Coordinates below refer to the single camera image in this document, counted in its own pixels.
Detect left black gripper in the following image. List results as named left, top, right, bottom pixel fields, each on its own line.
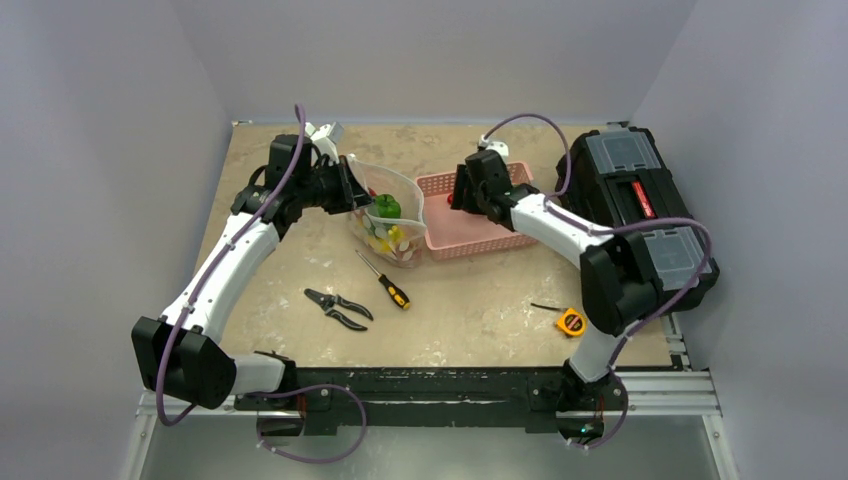
left=296, top=154, right=375, bottom=215

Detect green toy bell pepper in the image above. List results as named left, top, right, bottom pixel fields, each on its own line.
left=373, top=194, right=402, bottom=219

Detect clear zip top bag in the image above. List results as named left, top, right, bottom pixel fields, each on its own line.
left=347, top=154, right=427, bottom=268

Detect pink plastic basket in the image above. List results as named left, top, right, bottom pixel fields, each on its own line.
left=415, top=172, right=536, bottom=261

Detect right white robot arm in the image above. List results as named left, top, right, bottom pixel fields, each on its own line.
left=453, top=149, right=663, bottom=407

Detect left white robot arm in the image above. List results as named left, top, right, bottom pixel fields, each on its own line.
left=131, top=132, right=371, bottom=409

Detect black yellow screwdriver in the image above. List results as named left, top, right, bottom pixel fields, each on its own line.
left=355, top=250, right=411, bottom=310

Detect black pliers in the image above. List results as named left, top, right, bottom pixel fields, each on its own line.
left=304, top=288, right=374, bottom=332

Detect black tool box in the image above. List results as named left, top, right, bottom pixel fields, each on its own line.
left=559, top=127, right=705, bottom=302

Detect yellow tape measure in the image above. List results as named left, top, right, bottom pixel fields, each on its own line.
left=530, top=302, right=588, bottom=338

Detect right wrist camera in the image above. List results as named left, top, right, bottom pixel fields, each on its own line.
left=477, top=135, right=509, bottom=161

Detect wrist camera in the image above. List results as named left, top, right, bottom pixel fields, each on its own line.
left=305, top=122, right=344, bottom=163
left=477, top=135, right=509, bottom=161

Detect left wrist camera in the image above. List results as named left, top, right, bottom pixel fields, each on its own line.
left=305, top=122, right=344, bottom=163

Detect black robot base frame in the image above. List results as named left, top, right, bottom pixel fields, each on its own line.
left=233, top=366, right=628, bottom=441

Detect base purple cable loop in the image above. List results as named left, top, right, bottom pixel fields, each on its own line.
left=255, top=385, right=368, bottom=466

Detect aluminium rail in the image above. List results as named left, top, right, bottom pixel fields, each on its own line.
left=135, top=317, right=722, bottom=419

